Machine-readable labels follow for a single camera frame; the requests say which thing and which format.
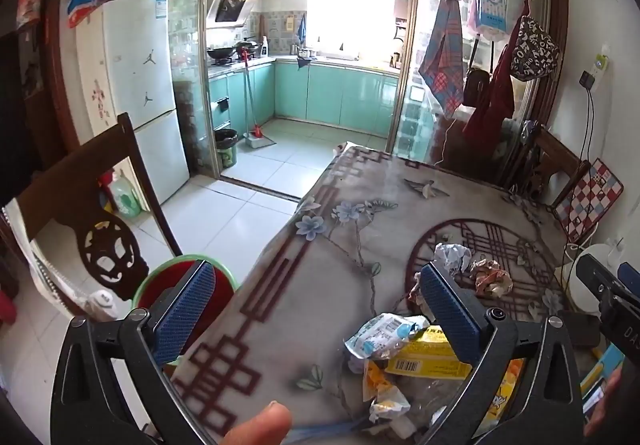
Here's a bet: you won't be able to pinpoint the person's left hand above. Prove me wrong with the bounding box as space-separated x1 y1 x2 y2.
233 401 294 445

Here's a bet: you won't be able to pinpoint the white cable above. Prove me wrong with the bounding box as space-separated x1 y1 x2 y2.
563 225 626 288

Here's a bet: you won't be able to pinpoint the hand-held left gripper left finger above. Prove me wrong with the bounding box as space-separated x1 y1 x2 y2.
50 259 217 445

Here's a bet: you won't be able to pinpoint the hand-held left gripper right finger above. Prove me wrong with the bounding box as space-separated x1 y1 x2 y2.
420 262 587 445

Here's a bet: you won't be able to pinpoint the black shoulder bag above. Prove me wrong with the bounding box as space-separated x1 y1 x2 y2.
462 67 492 109

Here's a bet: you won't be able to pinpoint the carved dark wooden chair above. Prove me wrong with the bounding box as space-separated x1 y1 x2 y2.
11 112 184 302

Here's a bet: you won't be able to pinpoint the red checkered seat cushion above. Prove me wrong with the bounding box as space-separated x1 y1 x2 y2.
554 158 626 245

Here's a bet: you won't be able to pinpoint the blue and yellow plastic box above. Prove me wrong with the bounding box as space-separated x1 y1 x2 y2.
579 344 627 393

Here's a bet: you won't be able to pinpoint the orange snack bag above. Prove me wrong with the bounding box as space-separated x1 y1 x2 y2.
477 359 527 427

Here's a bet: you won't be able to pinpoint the red bin with green rim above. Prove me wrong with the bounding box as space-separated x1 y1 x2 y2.
132 253 241 367

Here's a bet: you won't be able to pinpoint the teal kitchen base cabinets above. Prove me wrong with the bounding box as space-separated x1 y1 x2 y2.
207 59 402 130

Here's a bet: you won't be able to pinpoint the dark wooden door frame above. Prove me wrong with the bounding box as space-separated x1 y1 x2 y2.
0 0 82 186

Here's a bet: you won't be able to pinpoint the yellow snack packet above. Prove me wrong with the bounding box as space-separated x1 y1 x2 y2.
392 325 474 380

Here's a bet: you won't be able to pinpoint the black kitchen waste bin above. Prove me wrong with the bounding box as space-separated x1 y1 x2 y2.
214 128 239 169

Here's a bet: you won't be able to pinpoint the white and blue plastic packet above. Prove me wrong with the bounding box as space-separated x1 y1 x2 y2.
344 313 432 362

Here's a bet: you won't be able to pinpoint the person's right hand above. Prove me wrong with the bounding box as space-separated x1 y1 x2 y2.
584 367 625 437

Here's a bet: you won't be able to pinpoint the orange and white snack wrapper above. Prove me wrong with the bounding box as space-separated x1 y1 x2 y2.
361 359 412 423

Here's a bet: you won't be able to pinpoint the black cable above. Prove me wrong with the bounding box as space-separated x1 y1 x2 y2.
565 85 599 246

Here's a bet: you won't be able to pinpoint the plaid hanging cloth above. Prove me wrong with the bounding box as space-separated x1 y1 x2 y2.
418 0 466 117

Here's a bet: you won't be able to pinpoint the white plastic bottle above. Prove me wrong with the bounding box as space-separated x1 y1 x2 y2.
86 290 120 322

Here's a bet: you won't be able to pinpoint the green detergent jug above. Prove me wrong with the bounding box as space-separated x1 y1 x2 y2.
109 172 144 219

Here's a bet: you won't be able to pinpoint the brown wooden chair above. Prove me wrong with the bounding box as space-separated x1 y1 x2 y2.
504 122 592 212

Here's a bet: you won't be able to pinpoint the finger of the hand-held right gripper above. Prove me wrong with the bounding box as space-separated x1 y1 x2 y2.
618 261 640 288
575 252 640 362

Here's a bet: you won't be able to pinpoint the crumpled white paper ball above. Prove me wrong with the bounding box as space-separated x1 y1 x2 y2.
433 242 472 277

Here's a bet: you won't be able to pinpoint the crumpled red printed paper ball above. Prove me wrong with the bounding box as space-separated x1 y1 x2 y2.
469 258 514 299

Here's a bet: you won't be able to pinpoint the crumpled beige paper ball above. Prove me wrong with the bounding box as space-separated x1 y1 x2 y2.
408 274 427 308

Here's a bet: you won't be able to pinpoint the white dustpan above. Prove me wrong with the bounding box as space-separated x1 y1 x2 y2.
243 132 277 149

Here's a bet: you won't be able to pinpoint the white cloth with beads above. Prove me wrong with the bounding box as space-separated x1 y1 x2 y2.
2 202 103 317

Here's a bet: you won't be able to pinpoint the blue cartoon wall hanging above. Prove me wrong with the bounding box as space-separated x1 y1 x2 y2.
474 0 510 35

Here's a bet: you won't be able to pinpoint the black and white printed bag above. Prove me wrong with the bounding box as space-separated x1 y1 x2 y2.
509 15 562 82

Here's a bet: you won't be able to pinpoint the dark red apron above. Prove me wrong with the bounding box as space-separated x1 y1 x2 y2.
462 0 531 162

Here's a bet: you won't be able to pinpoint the range hood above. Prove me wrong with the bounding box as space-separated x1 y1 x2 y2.
206 0 262 30

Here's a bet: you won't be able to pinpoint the black wok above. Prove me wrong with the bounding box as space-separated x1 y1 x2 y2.
206 45 236 65

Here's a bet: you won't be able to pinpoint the white refrigerator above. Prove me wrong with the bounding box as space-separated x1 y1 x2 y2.
75 0 192 217

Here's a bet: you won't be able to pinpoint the red mop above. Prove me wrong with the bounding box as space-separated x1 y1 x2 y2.
239 51 267 139

